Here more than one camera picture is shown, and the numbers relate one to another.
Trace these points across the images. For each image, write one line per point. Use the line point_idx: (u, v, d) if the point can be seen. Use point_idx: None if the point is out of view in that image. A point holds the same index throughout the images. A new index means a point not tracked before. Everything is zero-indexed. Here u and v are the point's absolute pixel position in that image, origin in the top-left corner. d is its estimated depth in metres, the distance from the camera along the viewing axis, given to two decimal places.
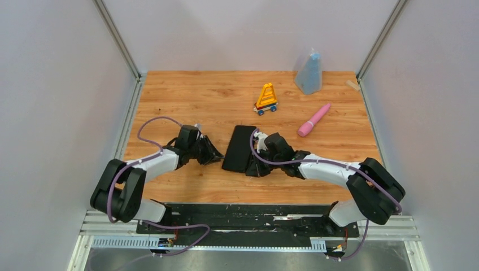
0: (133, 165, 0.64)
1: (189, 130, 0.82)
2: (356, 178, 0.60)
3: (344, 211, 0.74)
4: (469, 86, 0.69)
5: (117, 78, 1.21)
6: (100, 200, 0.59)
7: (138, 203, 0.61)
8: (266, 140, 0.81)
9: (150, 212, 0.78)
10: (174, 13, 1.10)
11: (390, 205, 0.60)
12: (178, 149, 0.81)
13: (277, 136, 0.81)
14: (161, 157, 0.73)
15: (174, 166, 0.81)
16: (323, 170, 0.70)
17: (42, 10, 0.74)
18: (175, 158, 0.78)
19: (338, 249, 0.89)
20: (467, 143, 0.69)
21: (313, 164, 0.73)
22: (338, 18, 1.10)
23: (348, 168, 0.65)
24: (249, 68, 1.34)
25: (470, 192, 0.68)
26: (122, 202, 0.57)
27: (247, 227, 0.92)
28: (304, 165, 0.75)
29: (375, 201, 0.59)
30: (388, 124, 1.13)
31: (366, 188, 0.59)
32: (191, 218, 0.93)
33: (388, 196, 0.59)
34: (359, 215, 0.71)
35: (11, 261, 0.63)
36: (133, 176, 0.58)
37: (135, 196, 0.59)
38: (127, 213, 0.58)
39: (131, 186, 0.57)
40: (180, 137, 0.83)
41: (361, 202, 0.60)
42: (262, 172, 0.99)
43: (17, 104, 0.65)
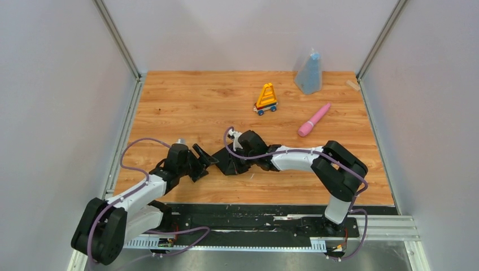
0: (114, 204, 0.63)
1: (178, 151, 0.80)
2: (319, 161, 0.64)
3: (332, 205, 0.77)
4: (469, 85, 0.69)
5: (117, 79, 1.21)
6: (81, 241, 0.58)
7: (120, 244, 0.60)
8: (239, 138, 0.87)
9: (143, 226, 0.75)
10: (173, 13, 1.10)
11: (355, 182, 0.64)
12: (167, 174, 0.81)
13: (249, 133, 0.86)
14: (147, 188, 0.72)
15: (162, 193, 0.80)
16: (291, 157, 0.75)
17: (42, 9, 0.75)
18: (162, 186, 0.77)
19: (338, 249, 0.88)
20: (467, 143, 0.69)
21: (283, 153, 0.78)
22: (338, 18, 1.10)
23: (312, 153, 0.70)
24: (249, 68, 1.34)
25: (469, 192, 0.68)
26: (103, 245, 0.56)
27: (247, 227, 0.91)
28: (276, 157, 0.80)
29: (340, 180, 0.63)
30: (388, 124, 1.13)
31: (330, 170, 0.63)
32: (191, 218, 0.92)
33: (352, 173, 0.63)
34: (340, 204, 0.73)
35: (11, 261, 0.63)
36: (114, 219, 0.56)
37: (117, 236, 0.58)
38: (108, 255, 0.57)
39: (112, 228, 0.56)
40: (168, 159, 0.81)
41: (328, 183, 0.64)
42: (240, 169, 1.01)
43: (17, 103, 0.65)
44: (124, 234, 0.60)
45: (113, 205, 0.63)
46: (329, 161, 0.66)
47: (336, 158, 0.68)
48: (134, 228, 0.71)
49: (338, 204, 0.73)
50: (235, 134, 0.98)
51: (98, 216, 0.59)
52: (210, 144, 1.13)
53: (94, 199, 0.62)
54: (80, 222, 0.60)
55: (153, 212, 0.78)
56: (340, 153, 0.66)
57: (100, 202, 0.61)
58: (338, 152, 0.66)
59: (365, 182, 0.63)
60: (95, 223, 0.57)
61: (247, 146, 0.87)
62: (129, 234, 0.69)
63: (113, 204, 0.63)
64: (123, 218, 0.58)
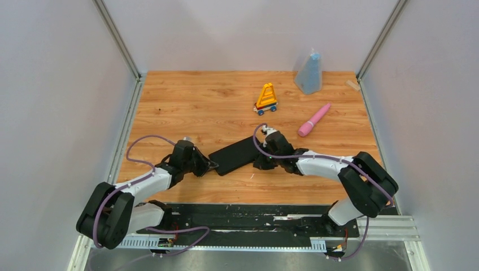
0: (122, 189, 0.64)
1: (183, 146, 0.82)
2: (347, 170, 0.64)
3: (342, 208, 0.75)
4: (469, 85, 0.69)
5: (117, 79, 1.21)
6: (86, 224, 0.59)
7: (125, 230, 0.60)
8: (268, 136, 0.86)
9: (144, 221, 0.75)
10: (173, 13, 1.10)
11: (382, 197, 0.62)
12: (172, 168, 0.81)
13: (277, 134, 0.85)
14: (153, 178, 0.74)
15: (166, 187, 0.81)
16: (319, 163, 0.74)
17: (42, 9, 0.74)
18: (168, 178, 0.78)
19: (338, 249, 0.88)
20: (467, 143, 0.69)
21: (311, 158, 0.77)
22: (338, 18, 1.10)
23: (341, 161, 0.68)
24: (249, 68, 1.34)
25: (469, 192, 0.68)
26: (109, 229, 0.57)
27: (247, 227, 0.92)
28: (301, 161, 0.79)
29: (366, 193, 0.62)
30: (388, 124, 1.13)
31: (357, 180, 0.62)
32: (191, 218, 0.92)
33: (380, 189, 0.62)
34: (355, 213, 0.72)
35: (11, 261, 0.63)
36: (121, 202, 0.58)
37: (122, 222, 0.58)
38: (112, 240, 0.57)
39: (117, 213, 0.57)
40: (174, 153, 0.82)
41: (353, 195, 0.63)
42: (265, 166, 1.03)
43: (17, 103, 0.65)
44: (129, 221, 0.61)
45: (121, 190, 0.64)
46: (358, 173, 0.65)
47: (367, 171, 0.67)
48: (138, 219, 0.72)
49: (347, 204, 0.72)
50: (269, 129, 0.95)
51: (104, 200, 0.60)
52: (210, 144, 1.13)
53: (101, 183, 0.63)
54: (87, 205, 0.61)
55: (155, 209, 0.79)
56: (371, 166, 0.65)
57: (107, 187, 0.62)
58: (369, 165, 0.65)
59: (392, 199, 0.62)
60: (101, 206, 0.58)
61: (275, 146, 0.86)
62: (132, 223, 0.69)
63: (121, 189, 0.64)
64: (129, 204, 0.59)
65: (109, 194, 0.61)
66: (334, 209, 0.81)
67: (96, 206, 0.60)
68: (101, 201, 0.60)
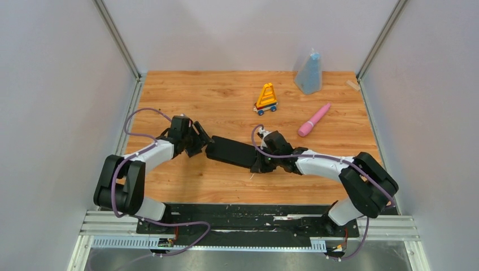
0: (131, 157, 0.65)
1: (181, 118, 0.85)
2: (348, 171, 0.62)
3: (342, 209, 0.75)
4: (469, 85, 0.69)
5: (117, 79, 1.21)
6: (104, 196, 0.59)
7: (141, 196, 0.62)
8: (266, 137, 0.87)
9: (151, 209, 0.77)
10: (174, 13, 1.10)
11: (383, 199, 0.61)
12: (173, 139, 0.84)
13: (275, 133, 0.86)
14: (157, 148, 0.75)
15: (170, 155, 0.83)
16: (317, 162, 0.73)
17: (42, 9, 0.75)
18: (170, 148, 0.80)
19: (338, 249, 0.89)
20: (467, 144, 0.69)
21: (309, 158, 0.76)
22: (338, 18, 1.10)
23: (342, 162, 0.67)
24: (249, 68, 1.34)
25: (469, 193, 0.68)
26: (127, 196, 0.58)
27: (247, 227, 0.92)
28: (300, 160, 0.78)
29: (367, 193, 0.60)
30: (387, 124, 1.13)
31: (357, 181, 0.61)
32: (191, 218, 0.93)
33: (381, 189, 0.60)
34: (356, 213, 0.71)
35: (11, 261, 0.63)
36: (134, 169, 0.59)
37: (138, 188, 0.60)
38: (131, 205, 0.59)
39: (133, 178, 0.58)
40: (173, 127, 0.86)
41: (354, 195, 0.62)
42: (264, 169, 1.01)
43: (17, 104, 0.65)
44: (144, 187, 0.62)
45: (131, 158, 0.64)
46: (358, 173, 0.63)
47: (367, 171, 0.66)
48: (147, 204, 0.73)
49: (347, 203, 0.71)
50: (264, 131, 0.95)
51: (116, 170, 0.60)
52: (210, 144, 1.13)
53: (110, 156, 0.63)
54: (100, 178, 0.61)
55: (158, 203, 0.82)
56: (371, 166, 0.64)
57: (117, 158, 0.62)
58: (369, 165, 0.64)
59: (393, 200, 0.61)
60: (115, 175, 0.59)
61: (273, 145, 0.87)
62: (143, 206, 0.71)
63: (130, 157, 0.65)
64: (142, 169, 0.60)
65: (120, 164, 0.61)
66: (334, 208, 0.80)
67: (109, 178, 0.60)
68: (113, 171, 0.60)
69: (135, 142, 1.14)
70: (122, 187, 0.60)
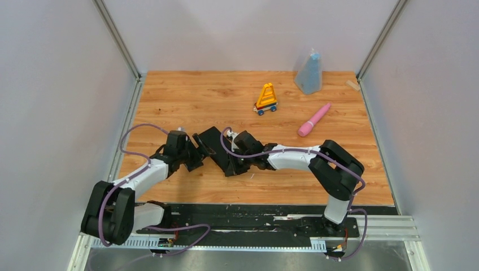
0: (121, 185, 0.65)
1: (177, 135, 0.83)
2: (317, 160, 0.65)
3: (331, 205, 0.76)
4: (469, 84, 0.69)
5: (117, 79, 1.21)
6: (91, 224, 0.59)
7: (130, 223, 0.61)
8: (235, 138, 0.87)
9: (147, 219, 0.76)
10: (174, 12, 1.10)
11: (352, 180, 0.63)
12: (167, 157, 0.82)
13: (244, 133, 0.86)
14: (150, 170, 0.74)
15: (165, 176, 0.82)
16: (287, 157, 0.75)
17: (42, 9, 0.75)
18: (164, 168, 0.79)
19: (338, 249, 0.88)
20: (467, 144, 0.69)
21: (278, 153, 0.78)
22: (337, 18, 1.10)
23: (309, 152, 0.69)
24: (249, 68, 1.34)
25: (470, 193, 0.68)
26: (115, 226, 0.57)
27: (247, 227, 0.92)
28: (272, 156, 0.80)
29: (336, 178, 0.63)
30: (387, 124, 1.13)
31: (326, 169, 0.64)
32: (191, 218, 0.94)
33: (349, 171, 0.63)
34: (339, 203, 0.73)
35: (11, 261, 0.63)
36: (122, 199, 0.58)
37: (126, 217, 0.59)
38: (120, 235, 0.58)
39: (121, 208, 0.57)
40: (168, 144, 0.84)
41: (324, 182, 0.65)
42: (238, 170, 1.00)
43: (17, 103, 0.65)
44: (133, 214, 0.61)
45: (120, 186, 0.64)
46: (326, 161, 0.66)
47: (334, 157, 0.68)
48: (140, 217, 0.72)
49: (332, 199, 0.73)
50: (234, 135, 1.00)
51: (105, 199, 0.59)
52: None
53: (100, 182, 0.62)
54: (88, 206, 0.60)
55: (155, 208, 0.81)
56: (337, 152, 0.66)
57: (106, 186, 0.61)
58: (335, 151, 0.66)
59: (362, 180, 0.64)
60: (103, 205, 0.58)
61: (243, 146, 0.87)
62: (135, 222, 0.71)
63: (120, 184, 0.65)
64: (131, 198, 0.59)
65: (109, 192, 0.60)
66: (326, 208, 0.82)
67: (98, 205, 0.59)
68: (101, 200, 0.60)
69: (136, 142, 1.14)
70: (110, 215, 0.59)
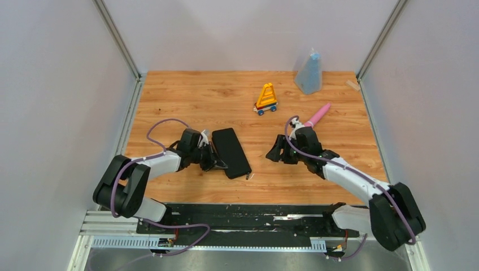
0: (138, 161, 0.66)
1: (191, 133, 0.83)
2: (380, 198, 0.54)
3: (349, 219, 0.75)
4: (469, 86, 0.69)
5: (117, 78, 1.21)
6: (103, 195, 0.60)
7: (140, 200, 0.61)
8: (298, 130, 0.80)
9: (151, 211, 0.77)
10: (173, 13, 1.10)
11: (406, 237, 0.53)
12: (180, 152, 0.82)
13: (310, 129, 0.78)
14: (164, 157, 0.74)
15: (175, 169, 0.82)
16: (348, 178, 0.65)
17: (42, 10, 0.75)
18: (177, 160, 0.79)
19: (338, 249, 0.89)
20: (467, 144, 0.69)
21: (340, 168, 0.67)
22: (338, 18, 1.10)
23: (375, 187, 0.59)
24: (249, 68, 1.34)
25: (470, 193, 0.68)
26: (126, 198, 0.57)
27: (247, 227, 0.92)
28: (329, 166, 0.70)
29: (392, 228, 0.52)
30: (387, 124, 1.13)
31: (388, 213, 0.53)
32: (191, 218, 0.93)
33: (408, 228, 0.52)
34: (361, 228, 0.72)
35: (11, 261, 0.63)
36: (138, 172, 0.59)
37: (139, 192, 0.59)
38: (129, 209, 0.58)
39: (135, 182, 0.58)
40: (182, 140, 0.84)
41: (377, 224, 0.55)
42: (286, 160, 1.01)
43: (17, 103, 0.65)
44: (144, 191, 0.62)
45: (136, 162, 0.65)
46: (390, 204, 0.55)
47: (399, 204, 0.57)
48: (147, 206, 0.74)
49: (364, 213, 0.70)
50: (298, 125, 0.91)
51: (121, 170, 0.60)
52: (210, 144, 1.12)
53: (118, 155, 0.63)
54: (104, 176, 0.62)
55: (159, 204, 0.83)
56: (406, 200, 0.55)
57: (123, 158, 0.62)
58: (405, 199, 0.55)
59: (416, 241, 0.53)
60: (118, 176, 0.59)
61: (304, 141, 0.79)
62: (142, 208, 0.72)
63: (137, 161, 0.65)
64: (146, 174, 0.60)
65: (125, 165, 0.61)
66: (343, 209, 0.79)
67: (113, 176, 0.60)
68: (118, 171, 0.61)
69: (136, 142, 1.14)
70: (123, 188, 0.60)
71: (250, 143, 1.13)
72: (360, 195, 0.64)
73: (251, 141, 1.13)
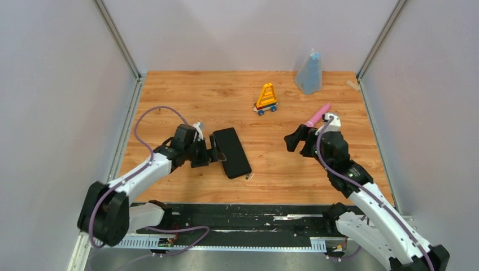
0: (117, 187, 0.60)
1: (186, 130, 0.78)
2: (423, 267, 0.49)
3: (357, 233, 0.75)
4: (469, 86, 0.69)
5: (117, 78, 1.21)
6: (85, 225, 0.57)
7: (124, 225, 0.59)
8: (327, 139, 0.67)
9: (146, 219, 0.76)
10: (173, 13, 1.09)
11: None
12: (173, 151, 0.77)
13: (342, 140, 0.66)
14: (149, 169, 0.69)
15: (168, 170, 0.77)
16: (384, 224, 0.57)
17: (42, 10, 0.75)
18: (166, 165, 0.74)
19: (338, 249, 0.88)
20: (467, 144, 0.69)
21: (376, 204, 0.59)
22: (338, 18, 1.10)
23: (416, 246, 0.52)
24: (249, 68, 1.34)
25: (471, 193, 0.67)
26: (107, 230, 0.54)
27: (247, 227, 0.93)
28: (361, 194, 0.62)
29: None
30: (387, 123, 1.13)
31: None
32: (191, 218, 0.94)
33: None
34: (363, 243, 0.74)
35: (10, 261, 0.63)
36: (114, 204, 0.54)
37: (120, 221, 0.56)
38: (113, 237, 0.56)
39: (113, 214, 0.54)
40: (176, 137, 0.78)
41: None
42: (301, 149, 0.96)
43: (16, 102, 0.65)
44: (127, 217, 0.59)
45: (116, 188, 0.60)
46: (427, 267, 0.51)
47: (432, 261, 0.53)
48: (139, 218, 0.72)
49: (375, 238, 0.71)
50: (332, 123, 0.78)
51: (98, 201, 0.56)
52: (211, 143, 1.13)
53: (95, 182, 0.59)
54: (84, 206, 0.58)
55: (155, 209, 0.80)
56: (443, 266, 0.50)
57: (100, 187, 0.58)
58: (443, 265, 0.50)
59: None
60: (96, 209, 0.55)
61: (331, 152, 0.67)
62: (134, 222, 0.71)
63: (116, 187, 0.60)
64: (123, 202, 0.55)
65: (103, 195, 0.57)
66: (352, 222, 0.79)
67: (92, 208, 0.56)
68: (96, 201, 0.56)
69: (136, 142, 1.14)
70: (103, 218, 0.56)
71: (250, 143, 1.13)
72: (387, 237, 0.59)
73: (251, 141, 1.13)
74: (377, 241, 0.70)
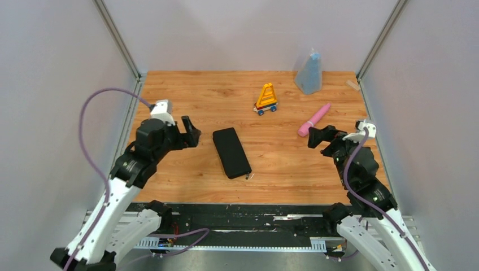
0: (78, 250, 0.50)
1: (146, 133, 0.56)
2: None
3: (360, 240, 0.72)
4: (469, 86, 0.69)
5: (117, 79, 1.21)
6: None
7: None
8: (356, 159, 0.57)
9: (143, 232, 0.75)
10: (173, 13, 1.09)
11: None
12: (136, 164, 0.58)
13: (373, 161, 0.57)
14: (109, 210, 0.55)
15: (139, 188, 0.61)
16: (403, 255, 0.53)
17: (42, 10, 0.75)
18: (131, 192, 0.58)
19: (338, 249, 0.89)
20: (467, 144, 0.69)
21: (397, 234, 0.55)
22: (338, 18, 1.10)
23: None
24: (249, 68, 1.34)
25: (471, 193, 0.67)
26: None
27: (247, 227, 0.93)
28: (384, 221, 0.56)
29: None
30: (387, 123, 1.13)
31: None
32: (191, 218, 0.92)
33: None
34: (364, 252, 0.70)
35: (11, 261, 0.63)
36: None
37: None
38: None
39: None
40: (138, 143, 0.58)
41: None
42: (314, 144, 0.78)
43: (17, 101, 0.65)
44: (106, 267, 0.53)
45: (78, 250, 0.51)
46: None
47: None
48: (135, 236, 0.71)
49: (377, 250, 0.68)
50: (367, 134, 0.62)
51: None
52: (211, 144, 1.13)
53: (53, 250, 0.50)
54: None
55: (150, 219, 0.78)
56: None
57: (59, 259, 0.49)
58: None
59: None
60: None
61: (357, 172, 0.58)
62: (131, 242, 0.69)
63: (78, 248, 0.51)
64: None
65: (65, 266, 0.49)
66: (355, 229, 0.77)
67: None
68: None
69: None
70: None
71: (250, 143, 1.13)
72: (402, 266, 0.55)
73: (251, 141, 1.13)
74: (378, 254, 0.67)
